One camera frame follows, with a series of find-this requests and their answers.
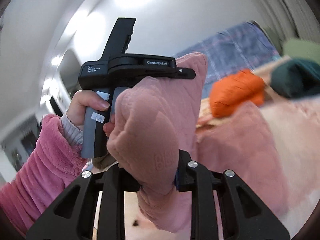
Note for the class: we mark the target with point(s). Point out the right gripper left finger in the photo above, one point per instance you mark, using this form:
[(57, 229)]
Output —
[(71, 215)]

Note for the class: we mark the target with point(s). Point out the cream pink fleece blanket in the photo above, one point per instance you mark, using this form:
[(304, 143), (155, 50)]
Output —
[(295, 154)]

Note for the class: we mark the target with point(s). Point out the pink fleece left sleeve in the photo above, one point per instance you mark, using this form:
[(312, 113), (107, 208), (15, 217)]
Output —
[(53, 165)]

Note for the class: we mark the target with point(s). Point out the pink quilted garment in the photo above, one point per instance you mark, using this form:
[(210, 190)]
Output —
[(157, 118)]

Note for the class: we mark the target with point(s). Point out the blue plaid quilt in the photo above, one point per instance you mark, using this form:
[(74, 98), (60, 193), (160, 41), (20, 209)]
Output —
[(243, 46)]

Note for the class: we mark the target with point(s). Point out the dark green folded garment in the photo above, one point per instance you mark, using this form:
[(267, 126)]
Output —
[(296, 78)]

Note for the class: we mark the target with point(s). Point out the orange puffer jacket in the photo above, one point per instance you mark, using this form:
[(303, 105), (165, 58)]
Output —
[(230, 92)]

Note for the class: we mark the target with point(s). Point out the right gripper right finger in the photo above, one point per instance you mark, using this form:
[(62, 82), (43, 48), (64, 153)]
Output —
[(243, 214)]

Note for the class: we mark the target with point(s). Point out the light green pillow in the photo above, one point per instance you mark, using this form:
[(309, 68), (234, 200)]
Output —
[(296, 48)]

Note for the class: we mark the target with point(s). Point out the grey curtain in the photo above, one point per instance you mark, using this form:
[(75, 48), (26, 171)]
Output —
[(292, 19)]

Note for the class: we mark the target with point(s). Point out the person's left hand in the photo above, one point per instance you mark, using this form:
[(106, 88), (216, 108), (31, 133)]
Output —
[(79, 103)]

